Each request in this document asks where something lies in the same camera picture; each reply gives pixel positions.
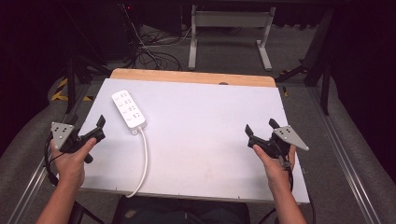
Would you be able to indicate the person's left hand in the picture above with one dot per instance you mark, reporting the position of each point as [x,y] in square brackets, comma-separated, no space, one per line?
[71,166]

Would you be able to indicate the black metal stand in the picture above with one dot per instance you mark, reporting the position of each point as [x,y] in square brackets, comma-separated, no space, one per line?
[320,62]
[73,77]

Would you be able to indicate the white metal stand frame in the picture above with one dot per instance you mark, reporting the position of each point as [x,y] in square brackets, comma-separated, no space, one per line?
[229,20]

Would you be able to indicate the white table board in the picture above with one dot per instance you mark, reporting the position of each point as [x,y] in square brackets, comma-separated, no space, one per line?
[202,133]

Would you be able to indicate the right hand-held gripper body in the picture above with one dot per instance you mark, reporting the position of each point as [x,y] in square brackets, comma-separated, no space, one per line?
[277,143]

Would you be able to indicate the white power strip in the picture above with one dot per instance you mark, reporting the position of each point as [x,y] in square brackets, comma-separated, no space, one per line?
[129,110]

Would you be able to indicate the person's dark trousers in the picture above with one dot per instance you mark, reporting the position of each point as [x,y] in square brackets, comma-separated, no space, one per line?
[180,211]

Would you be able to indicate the wooden table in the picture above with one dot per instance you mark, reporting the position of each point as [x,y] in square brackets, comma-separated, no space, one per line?
[186,76]

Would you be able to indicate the yellow black hazard tape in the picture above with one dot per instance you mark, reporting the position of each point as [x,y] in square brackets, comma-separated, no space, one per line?
[62,91]

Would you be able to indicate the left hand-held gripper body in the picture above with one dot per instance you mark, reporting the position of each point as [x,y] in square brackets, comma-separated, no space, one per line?
[69,141]

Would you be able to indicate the black equipment case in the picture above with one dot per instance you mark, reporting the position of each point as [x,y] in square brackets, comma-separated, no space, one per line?
[120,29]

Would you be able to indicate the person's right hand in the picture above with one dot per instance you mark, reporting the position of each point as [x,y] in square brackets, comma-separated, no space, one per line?
[274,169]

